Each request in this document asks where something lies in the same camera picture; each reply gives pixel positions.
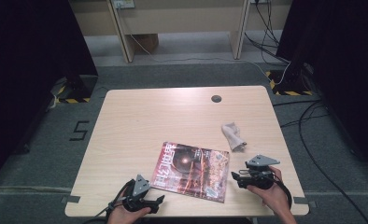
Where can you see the white power socket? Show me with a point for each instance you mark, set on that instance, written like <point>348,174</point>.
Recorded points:
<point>124,3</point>

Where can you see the white textured cloth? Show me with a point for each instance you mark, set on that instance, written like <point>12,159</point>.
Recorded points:
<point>233,137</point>

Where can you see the stand base with hazard tape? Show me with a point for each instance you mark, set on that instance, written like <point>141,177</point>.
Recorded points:
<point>77,91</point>
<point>280,84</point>

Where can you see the black curtain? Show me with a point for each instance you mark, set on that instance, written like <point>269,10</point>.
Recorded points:
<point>353,62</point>
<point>23,77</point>

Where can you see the person's right hand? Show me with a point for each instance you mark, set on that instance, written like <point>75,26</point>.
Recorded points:
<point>275,196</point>

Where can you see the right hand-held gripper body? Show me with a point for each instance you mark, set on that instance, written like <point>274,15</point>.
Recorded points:
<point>260,177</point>

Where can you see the brown cardboard box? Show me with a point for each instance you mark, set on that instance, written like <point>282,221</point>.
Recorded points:
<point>148,42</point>

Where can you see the person's left hand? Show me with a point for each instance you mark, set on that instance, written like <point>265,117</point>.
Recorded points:
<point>123,216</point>

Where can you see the glossy magazine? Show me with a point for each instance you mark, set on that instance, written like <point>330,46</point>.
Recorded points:
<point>191,171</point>

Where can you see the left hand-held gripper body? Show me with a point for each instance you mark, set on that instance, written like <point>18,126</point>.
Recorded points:
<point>141,186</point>

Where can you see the beige desk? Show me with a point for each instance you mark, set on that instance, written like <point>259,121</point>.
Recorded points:
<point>185,18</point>

